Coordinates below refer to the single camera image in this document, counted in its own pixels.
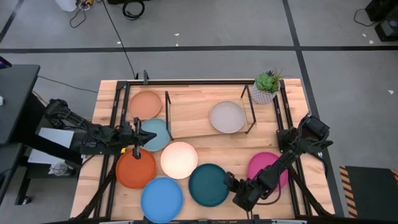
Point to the white paper sheet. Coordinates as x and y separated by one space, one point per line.
57 137

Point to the bright blue plate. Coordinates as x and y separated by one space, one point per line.
161 200

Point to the peach terracotta plate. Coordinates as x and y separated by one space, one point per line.
145 105

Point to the succulent in white pot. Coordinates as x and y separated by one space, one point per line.
264 90

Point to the black aluminium table frame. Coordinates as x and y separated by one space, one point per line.
186 82

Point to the magenta plate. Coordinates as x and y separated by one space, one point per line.
261 161

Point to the cream plate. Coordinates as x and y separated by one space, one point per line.
178 160

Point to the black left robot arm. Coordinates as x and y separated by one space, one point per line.
77 123

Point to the blue purple device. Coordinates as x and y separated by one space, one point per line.
3 63

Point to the black mat with hazard stripes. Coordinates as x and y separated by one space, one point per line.
373 193

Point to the black equipment case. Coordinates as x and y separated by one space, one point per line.
388 29

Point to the wooden shelf with black frame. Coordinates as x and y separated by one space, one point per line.
189 115

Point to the light teal plate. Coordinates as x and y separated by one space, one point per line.
161 143

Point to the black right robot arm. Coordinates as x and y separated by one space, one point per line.
292 149

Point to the dark teal plate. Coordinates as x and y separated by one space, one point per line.
206 185

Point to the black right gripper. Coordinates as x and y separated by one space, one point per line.
247 194

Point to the black desk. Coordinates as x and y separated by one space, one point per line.
15 99

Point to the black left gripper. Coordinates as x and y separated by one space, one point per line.
129 133

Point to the grey plate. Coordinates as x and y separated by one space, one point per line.
227 117

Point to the white bucket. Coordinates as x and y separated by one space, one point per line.
66 4

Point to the orange plate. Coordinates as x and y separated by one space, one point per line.
135 172

